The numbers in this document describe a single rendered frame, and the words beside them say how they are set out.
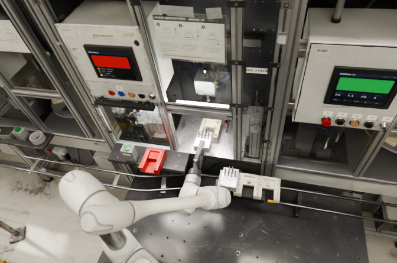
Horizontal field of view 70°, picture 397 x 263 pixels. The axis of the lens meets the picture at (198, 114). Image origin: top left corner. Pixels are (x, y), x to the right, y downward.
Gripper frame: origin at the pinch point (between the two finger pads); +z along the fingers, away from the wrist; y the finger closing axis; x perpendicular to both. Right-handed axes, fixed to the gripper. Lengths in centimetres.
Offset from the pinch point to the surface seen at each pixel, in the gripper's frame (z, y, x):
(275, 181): -6.6, -15.5, -45.2
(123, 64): 1, 61, 32
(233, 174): -9.3, -10.6, -20.2
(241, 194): -16.8, -19.8, -26.6
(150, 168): -13.9, -11.3, 31.8
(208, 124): 22.5, -6.6, 1.5
